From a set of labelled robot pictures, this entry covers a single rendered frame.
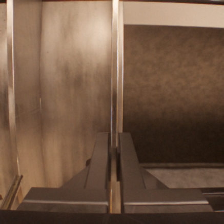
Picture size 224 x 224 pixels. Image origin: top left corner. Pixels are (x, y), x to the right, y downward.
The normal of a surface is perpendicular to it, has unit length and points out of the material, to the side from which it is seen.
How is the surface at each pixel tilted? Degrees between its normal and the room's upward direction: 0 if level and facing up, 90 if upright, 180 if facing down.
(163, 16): 0
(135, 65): 20
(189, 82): 6
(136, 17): 0
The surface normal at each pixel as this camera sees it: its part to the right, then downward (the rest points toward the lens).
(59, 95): 0.00, 0.08
